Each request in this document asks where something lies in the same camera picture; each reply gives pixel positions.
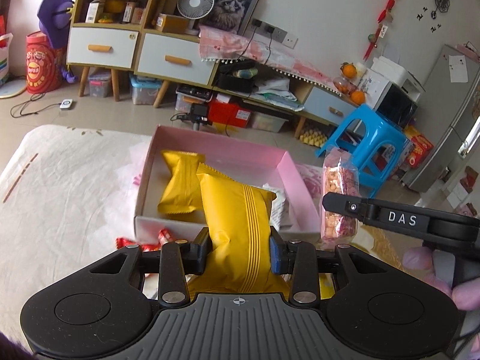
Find pink cardboard box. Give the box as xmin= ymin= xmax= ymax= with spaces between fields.
xmin=133 ymin=124 xmax=324 ymax=244

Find purple plush toy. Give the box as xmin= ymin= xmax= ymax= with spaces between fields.
xmin=37 ymin=0 xmax=77 ymax=84

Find blue plastic stool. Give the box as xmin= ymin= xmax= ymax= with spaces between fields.
xmin=315 ymin=104 xmax=408 ymax=198

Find pink gloved right hand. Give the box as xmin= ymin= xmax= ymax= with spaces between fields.
xmin=403 ymin=246 xmax=480 ymax=311

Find red cylindrical gift box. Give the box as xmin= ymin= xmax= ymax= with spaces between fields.
xmin=26 ymin=31 xmax=64 ymax=94

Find white snack packet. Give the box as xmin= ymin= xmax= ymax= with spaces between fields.
xmin=262 ymin=183 xmax=293 ymax=232

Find black microwave oven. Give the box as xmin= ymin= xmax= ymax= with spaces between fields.
xmin=375 ymin=83 xmax=417 ymax=128

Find low wooden tv shelf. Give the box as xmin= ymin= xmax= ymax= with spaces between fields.
xmin=208 ymin=59 xmax=356 ymax=138

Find white paper shopping bag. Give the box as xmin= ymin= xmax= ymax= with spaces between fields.
xmin=0 ymin=33 xmax=14 ymax=86

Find red storage box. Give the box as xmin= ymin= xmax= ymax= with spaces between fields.
xmin=208 ymin=100 xmax=251 ymax=128

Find grey refrigerator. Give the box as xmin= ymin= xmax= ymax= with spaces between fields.
xmin=402 ymin=45 xmax=479 ymax=193

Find wooden cabinet white drawers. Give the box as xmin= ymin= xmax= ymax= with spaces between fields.
xmin=67 ymin=0 xmax=216 ymax=108

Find floral tablecloth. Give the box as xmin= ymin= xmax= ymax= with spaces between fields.
xmin=0 ymin=123 xmax=443 ymax=346

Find framed cat picture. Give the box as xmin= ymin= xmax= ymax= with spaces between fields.
xmin=202 ymin=0 xmax=259 ymax=36

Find pink cloth on shelf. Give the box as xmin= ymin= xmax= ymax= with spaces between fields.
xmin=199 ymin=24 xmax=342 ymax=96

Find yellow printed snack pack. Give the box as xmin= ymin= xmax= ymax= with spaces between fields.
xmin=319 ymin=273 xmax=335 ymax=300

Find white desk fan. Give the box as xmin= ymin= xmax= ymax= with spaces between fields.
xmin=176 ymin=0 xmax=215 ymax=35

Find red white candy bag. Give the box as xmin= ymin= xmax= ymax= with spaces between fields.
xmin=115 ymin=237 xmax=161 ymax=252

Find pink rice cracker pack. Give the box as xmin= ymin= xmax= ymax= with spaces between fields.
xmin=319 ymin=146 xmax=360 ymax=250

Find yellow snack bag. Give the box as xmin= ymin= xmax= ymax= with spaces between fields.
xmin=157 ymin=150 xmax=205 ymax=215
xmin=187 ymin=163 xmax=290 ymax=297

